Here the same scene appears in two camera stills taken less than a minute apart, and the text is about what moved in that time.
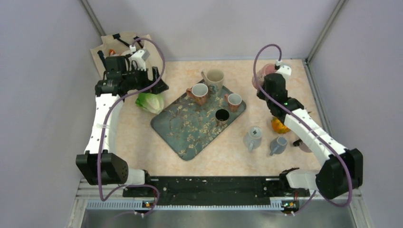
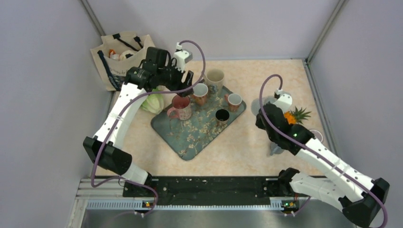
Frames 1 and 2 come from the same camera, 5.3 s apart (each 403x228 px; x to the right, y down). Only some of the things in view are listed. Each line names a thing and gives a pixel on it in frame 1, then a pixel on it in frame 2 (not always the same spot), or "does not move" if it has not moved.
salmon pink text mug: (234, 100) does not move
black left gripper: (160, 87) to (179, 85)
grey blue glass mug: (253, 141) to (255, 103)
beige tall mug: (214, 78) does not move
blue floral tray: (186, 127) does not move
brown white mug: (199, 91) does not move
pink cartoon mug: (265, 69) to (181, 108)
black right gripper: (261, 94) to (259, 123)
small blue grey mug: (278, 145) does not move
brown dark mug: (222, 115) does not move
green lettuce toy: (152, 103) does not move
